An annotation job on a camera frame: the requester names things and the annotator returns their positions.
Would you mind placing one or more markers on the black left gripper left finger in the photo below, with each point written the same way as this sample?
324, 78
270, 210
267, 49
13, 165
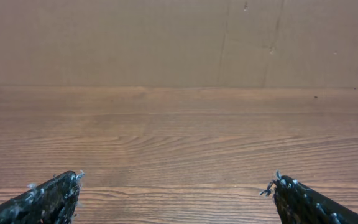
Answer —
52, 202

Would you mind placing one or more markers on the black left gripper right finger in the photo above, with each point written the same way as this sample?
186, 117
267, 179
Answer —
297, 203

